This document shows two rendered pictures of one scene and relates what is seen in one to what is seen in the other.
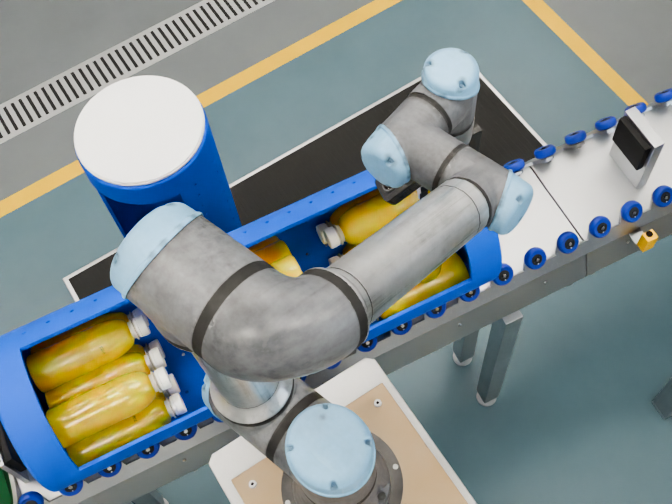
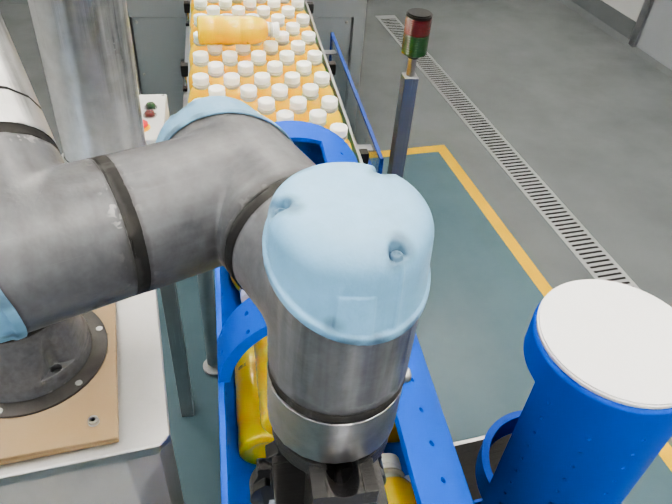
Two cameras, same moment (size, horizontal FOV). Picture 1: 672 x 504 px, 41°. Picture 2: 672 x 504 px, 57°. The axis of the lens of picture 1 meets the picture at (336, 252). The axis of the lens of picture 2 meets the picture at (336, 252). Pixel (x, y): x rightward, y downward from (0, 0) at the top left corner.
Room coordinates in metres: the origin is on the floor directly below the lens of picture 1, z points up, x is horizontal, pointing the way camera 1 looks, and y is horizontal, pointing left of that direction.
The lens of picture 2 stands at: (0.75, -0.40, 1.79)
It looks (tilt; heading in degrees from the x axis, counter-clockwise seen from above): 41 degrees down; 97
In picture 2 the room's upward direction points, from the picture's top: 5 degrees clockwise
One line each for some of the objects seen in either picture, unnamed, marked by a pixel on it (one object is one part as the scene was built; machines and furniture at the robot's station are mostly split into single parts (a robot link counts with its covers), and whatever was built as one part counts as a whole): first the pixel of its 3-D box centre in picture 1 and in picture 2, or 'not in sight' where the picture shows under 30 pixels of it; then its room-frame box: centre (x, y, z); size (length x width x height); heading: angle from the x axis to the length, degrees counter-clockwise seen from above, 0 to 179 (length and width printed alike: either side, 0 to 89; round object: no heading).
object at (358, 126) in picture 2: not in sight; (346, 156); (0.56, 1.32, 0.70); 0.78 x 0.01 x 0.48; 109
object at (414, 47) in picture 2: not in sight; (415, 42); (0.73, 1.11, 1.18); 0.06 x 0.06 x 0.05
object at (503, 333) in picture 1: (496, 359); not in sight; (0.79, -0.38, 0.31); 0.06 x 0.06 x 0.63; 19
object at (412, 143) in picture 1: (414, 148); (220, 195); (0.65, -0.12, 1.58); 0.11 x 0.11 x 0.08; 43
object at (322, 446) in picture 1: (329, 453); not in sight; (0.33, 0.05, 1.33); 0.13 x 0.12 x 0.14; 43
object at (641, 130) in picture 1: (632, 150); not in sight; (0.95, -0.62, 1.00); 0.10 x 0.04 x 0.15; 19
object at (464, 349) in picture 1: (469, 316); not in sight; (0.92, -0.33, 0.31); 0.06 x 0.06 x 0.63; 19
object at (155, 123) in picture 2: not in sight; (144, 135); (0.17, 0.73, 1.05); 0.20 x 0.10 x 0.10; 109
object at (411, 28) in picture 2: not in sight; (417, 24); (0.73, 1.11, 1.23); 0.06 x 0.06 x 0.04
